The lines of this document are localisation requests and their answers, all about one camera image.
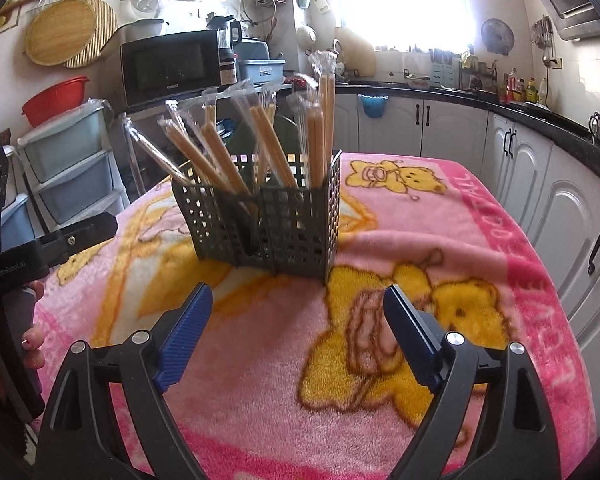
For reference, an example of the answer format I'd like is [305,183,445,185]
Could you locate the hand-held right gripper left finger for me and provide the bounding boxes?
[32,282,214,480]

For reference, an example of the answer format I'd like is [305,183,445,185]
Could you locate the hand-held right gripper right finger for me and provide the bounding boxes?
[382,284,561,480]

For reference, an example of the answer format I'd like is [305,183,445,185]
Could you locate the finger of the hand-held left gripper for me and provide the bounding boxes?
[35,211,119,267]

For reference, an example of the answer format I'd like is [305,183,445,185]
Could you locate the green perforated utensil holder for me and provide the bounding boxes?
[171,149,343,287]

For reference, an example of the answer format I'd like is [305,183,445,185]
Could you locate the set of chopsticks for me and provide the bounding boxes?
[121,50,338,221]

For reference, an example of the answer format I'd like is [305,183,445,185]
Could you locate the person's left hand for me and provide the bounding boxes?
[0,280,47,396]

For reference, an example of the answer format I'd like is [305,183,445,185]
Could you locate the grey plastic drawer unit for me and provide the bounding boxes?
[0,102,128,251]

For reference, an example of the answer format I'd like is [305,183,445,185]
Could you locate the pink printed bear blanket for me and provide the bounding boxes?
[25,152,598,480]

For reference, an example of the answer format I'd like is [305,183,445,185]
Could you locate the red plastic basin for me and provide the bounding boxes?
[21,76,90,128]

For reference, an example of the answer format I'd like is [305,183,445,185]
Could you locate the black microwave oven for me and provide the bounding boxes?
[121,30,223,108]

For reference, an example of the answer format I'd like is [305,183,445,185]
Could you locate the round slatted bamboo mat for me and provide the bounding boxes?
[62,0,118,69]

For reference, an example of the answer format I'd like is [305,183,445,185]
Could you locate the round bamboo tray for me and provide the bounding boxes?
[25,0,98,67]

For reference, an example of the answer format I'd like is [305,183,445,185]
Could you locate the metal pot with lid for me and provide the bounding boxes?
[117,19,170,43]

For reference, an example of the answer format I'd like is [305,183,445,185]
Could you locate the black blender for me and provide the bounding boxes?
[207,14,243,86]

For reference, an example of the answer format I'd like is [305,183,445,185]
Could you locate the blue hanging waste bin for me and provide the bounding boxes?
[357,93,388,118]

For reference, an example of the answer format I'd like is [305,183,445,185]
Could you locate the blue-grey plastic dish box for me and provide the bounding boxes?
[236,58,286,84]

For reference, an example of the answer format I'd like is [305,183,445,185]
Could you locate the black kitchen countertop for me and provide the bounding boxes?
[337,77,600,186]

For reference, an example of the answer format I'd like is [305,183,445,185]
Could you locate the cluster of condiment bottles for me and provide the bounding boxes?
[497,67,551,106]

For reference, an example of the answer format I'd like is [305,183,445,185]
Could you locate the grey-green knife holder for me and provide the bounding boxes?
[428,47,455,78]

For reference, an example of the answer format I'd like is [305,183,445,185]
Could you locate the wooden cutting board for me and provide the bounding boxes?
[334,26,377,76]

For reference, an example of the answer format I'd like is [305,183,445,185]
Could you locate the cluster of hanging kitchen tools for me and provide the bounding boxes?
[531,16,556,68]

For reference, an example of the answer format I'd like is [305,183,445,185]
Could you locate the kitchen window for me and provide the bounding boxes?
[332,0,473,53]

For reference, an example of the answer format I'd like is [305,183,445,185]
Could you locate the small dark wall fan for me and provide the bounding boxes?
[481,18,516,56]

